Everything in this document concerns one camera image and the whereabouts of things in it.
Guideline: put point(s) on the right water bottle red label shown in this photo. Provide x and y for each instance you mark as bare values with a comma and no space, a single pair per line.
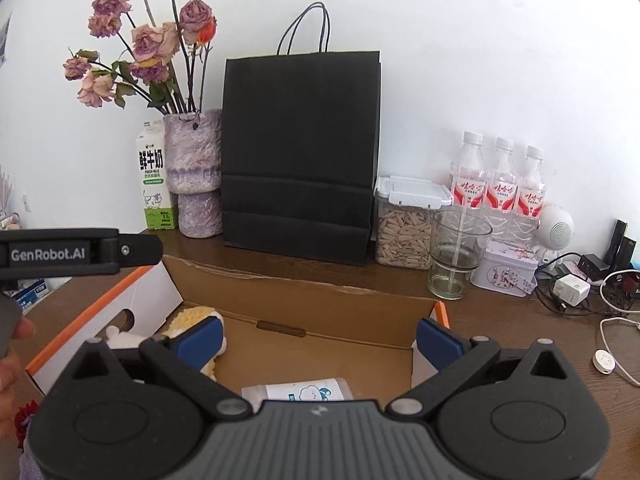
530,199

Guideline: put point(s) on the black devices by wall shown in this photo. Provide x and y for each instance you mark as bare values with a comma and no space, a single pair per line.
620,250

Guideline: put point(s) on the black paper shopping bag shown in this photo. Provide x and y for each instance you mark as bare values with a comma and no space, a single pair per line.
299,155

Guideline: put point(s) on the blue white boxes on floor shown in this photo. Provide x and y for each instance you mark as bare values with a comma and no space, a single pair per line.
30,293

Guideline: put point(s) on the white plastic medicine bottle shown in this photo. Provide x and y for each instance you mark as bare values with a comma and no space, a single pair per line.
329,389

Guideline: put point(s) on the white round speaker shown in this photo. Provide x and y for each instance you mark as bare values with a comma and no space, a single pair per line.
554,232

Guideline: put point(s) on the red artificial rose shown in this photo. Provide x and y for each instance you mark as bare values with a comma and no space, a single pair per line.
22,420

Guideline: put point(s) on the person's left hand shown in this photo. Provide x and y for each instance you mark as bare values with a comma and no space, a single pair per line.
10,371

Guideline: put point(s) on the left water bottle red label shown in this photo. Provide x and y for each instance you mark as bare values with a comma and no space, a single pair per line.
468,180

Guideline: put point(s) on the white floral tin box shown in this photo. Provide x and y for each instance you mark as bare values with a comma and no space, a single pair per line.
506,268

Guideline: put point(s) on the white yellow plush alpaca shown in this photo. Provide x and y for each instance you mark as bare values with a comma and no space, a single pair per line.
185,319

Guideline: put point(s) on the green white milk carton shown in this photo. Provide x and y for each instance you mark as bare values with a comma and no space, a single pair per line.
159,204

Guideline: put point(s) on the purple textured vase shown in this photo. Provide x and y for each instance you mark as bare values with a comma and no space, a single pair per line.
193,166

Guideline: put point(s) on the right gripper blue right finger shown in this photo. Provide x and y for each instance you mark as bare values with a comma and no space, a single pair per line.
439,345

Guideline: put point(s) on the dried pink rose bouquet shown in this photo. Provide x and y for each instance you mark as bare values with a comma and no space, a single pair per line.
165,56

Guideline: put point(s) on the clear drinking glass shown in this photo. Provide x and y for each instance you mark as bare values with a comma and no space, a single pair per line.
459,240

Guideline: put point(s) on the clear container of seeds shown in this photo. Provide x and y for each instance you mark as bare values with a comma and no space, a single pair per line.
405,210

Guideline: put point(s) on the middle water bottle red label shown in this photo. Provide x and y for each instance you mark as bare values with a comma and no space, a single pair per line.
502,187

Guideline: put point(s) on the water bottle red label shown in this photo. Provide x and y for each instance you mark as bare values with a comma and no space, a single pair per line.
530,199
468,180
502,187

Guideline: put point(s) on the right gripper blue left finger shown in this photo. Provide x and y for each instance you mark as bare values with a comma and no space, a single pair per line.
199,344

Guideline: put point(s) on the red orange cardboard box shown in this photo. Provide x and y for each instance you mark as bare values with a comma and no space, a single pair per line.
279,330

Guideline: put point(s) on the white power adapter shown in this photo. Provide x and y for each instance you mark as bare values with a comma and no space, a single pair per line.
571,290

